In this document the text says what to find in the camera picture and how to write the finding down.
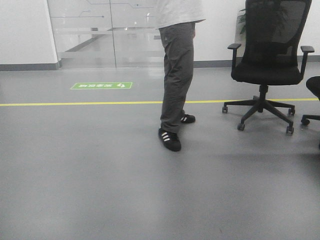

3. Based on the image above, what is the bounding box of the glass door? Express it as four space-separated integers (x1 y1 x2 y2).
47 0 164 69

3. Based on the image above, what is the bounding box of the green floor sign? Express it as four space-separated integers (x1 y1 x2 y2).
70 81 133 90

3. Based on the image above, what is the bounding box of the person in grey trousers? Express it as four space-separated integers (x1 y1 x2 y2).
155 0 205 152

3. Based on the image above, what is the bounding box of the black mesh office chair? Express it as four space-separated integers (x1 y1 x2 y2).
222 0 315 134

